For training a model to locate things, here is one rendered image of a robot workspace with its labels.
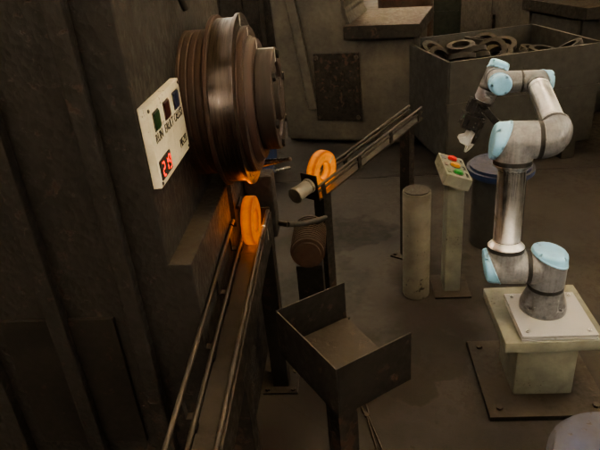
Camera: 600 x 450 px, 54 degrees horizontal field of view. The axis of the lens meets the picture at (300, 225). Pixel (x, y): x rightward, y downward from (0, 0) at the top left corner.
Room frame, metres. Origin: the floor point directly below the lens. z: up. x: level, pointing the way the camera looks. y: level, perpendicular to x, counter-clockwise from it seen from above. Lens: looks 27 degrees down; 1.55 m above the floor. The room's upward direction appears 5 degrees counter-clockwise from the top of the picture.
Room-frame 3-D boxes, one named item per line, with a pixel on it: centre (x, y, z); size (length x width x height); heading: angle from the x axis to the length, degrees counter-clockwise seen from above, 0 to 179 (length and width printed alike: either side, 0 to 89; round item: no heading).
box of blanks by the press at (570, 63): (3.94, -1.40, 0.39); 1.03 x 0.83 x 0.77; 99
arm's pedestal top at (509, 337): (1.60, -0.80, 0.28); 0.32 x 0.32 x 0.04; 85
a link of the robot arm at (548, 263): (1.60, -0.79, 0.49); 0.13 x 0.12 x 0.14; 79
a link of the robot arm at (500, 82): (2.05, -0.77, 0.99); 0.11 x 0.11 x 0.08; 79
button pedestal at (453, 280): (2.24, -0.66, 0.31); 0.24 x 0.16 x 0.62; 174
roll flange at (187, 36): (1.65, 0.22, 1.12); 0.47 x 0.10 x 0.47; 174
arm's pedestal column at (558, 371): (1.60, -0.80, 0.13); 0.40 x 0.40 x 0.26; 85
